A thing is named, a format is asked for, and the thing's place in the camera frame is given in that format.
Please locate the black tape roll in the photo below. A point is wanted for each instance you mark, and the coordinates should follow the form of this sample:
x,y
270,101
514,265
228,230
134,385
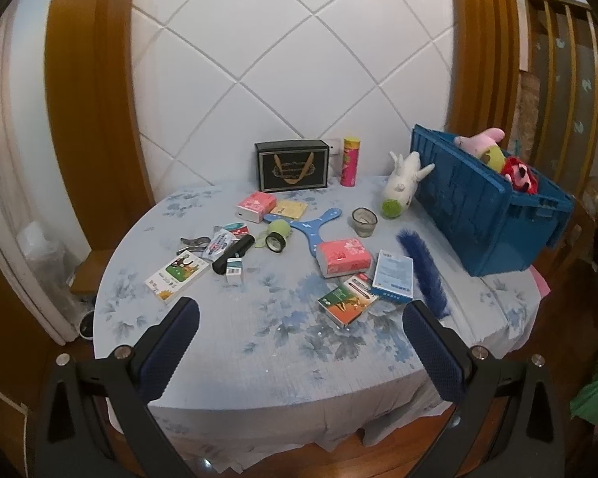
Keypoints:
x,y
278,251

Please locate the blue boomerang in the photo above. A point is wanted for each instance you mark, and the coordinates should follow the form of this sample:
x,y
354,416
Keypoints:
x,y
311,234

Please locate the red plush toy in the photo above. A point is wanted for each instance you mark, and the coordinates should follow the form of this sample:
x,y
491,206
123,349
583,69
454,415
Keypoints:
x,y
521,174

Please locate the glass cup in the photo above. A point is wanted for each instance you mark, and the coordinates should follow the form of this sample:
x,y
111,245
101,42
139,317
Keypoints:
x,y
364,229

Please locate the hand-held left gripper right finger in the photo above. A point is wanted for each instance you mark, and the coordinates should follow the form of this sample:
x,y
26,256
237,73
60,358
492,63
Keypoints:
x,y
436,358

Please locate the wooden wall pillar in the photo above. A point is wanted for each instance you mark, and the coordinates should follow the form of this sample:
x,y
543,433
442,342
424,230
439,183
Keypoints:
x,y
483,45
94,109

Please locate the black cylinder case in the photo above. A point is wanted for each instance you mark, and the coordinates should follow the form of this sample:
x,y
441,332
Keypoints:
x,y
234,254

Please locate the metal clip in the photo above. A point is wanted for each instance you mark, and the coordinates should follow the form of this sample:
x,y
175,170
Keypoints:
x,y
192,245

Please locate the white squeezed tube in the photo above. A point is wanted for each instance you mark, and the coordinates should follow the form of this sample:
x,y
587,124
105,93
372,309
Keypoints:
x,y
218,246

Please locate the white plush toy green nose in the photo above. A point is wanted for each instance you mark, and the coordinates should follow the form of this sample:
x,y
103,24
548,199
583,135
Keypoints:
x,y
401,189

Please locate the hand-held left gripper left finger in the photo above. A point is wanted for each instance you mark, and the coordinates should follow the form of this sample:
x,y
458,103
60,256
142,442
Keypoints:
x,y
169,348

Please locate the blue plastic crate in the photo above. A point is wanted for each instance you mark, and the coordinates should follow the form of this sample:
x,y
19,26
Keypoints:
x,y
478,224

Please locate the pink yellow snack canister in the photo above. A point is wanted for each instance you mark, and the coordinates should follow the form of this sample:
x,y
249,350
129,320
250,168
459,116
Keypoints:
x,y
351,164

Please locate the yellow plush toy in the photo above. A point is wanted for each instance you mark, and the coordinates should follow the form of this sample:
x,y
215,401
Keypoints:
x,y
496,158

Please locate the dark blue feather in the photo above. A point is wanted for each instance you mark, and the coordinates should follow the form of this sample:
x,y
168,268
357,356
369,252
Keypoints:
x,y
423,274

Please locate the orange green box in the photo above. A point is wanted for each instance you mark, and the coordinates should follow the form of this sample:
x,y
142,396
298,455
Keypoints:
x,y
344,307

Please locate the red white pen box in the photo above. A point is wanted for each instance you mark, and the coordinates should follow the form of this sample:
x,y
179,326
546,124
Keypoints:
x,y
361,286

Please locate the wooden framed glass screen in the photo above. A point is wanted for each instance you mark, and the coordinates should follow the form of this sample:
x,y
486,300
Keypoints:
x,y
553,84

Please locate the blue white box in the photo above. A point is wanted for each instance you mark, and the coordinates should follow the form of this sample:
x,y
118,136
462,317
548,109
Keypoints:
x,y
393,274

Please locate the clear plastic bag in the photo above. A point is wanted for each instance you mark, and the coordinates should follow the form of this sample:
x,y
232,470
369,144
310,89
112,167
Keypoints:
x,y
45,269

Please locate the green round plush toy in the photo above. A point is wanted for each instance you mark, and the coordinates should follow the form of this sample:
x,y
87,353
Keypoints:
x,y
280,228

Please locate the red green toothpaste box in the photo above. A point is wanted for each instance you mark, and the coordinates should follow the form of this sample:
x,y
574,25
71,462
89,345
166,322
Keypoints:
x,y
235,230

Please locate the pink star plush toy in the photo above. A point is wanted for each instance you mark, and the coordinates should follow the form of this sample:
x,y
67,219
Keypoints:
x,y
478,143

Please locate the white round floor object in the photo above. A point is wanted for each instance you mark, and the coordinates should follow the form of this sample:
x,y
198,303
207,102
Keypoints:
x,y
86,328

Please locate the yellow booklet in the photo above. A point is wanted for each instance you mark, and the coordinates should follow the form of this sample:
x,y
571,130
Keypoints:
x,y
290,208

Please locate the small pink tissue pack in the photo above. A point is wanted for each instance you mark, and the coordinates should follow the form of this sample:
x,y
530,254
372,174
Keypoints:
x,y
254,205

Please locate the pink cloth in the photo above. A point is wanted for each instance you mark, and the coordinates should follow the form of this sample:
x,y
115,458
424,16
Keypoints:
x,y
540,284

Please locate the small white green box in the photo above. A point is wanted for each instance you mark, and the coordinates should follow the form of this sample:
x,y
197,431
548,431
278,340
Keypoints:
x,y
234,275

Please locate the large pink tissue pack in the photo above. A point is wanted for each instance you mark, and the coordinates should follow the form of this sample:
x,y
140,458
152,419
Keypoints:
x,y
341,256

